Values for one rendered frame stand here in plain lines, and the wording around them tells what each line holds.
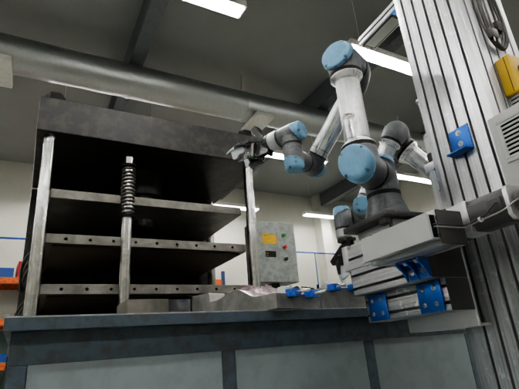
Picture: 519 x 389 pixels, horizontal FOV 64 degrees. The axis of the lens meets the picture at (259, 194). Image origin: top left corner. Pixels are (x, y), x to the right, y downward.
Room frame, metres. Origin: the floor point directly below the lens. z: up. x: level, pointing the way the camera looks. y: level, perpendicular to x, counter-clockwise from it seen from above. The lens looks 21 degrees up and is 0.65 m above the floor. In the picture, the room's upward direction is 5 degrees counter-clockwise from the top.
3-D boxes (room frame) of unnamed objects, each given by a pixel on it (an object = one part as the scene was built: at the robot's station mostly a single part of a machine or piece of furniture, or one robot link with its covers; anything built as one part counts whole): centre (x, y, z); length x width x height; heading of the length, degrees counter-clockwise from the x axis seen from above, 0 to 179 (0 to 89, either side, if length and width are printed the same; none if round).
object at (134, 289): (2.56, 0.77, 1.01); 1.10 x 0.74 x 0.05; 120
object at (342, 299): (2.05, -0.21, 0.87); 0.50 x 0.26 x 0.14; 30
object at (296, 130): (1.43, -0.14, 1.43); 0.11 x 0.08 x 0.09; 52
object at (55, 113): (2.52, 0.75, 1.75); 1.30 x 0.84 x 0.61; 120
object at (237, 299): (1.80, 0.06, 0.85); 0.50 x 0.26 x 0.11; 47
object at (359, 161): (1.27, -0.35, 1.41); 0.15 x 0.12 x 0.55; 142
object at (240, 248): (2.56, 0.77, 1.26); 1.10 x 0.74 x 0.05; 120
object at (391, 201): (1.37, -0.43, 1.09); 0.15 x 0.15 x 0.10
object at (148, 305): (1.64, 0.48, 0.83); 0.20 x 0.15 x 0.07; 30
